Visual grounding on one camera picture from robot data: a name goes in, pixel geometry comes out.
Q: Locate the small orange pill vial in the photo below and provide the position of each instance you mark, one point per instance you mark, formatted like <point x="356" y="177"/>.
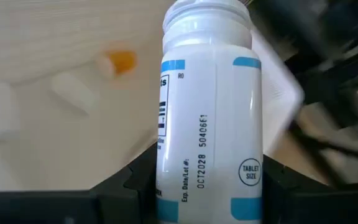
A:
<point x="121" y="62"/>

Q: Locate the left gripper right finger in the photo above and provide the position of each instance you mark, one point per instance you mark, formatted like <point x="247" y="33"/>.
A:
<point x="315" y="205"/>

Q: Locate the white pill bottle blue label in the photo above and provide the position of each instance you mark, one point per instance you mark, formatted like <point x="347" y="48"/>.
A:
<point x="210" y="124"/>

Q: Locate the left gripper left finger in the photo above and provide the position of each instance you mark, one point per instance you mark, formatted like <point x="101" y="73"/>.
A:
<point x="73" y="208"/>

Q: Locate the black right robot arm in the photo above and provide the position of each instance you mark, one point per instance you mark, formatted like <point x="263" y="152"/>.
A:
<point x="322" y="37"/>

